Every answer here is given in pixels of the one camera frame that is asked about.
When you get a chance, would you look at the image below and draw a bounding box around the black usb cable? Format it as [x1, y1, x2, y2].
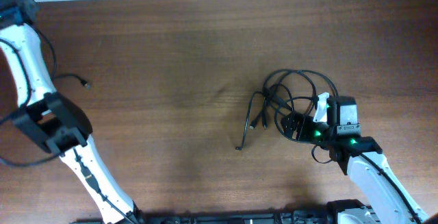
[235, 69, 339, 151]
[51, 73, 92, 90]

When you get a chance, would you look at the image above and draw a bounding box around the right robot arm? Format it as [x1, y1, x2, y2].
[278, 92, 437, 223]

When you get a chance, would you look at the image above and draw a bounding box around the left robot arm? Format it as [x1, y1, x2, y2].
[1, 0, 144, 223]

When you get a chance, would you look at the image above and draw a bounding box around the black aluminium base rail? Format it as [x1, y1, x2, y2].
[70, 199, 374, 224]

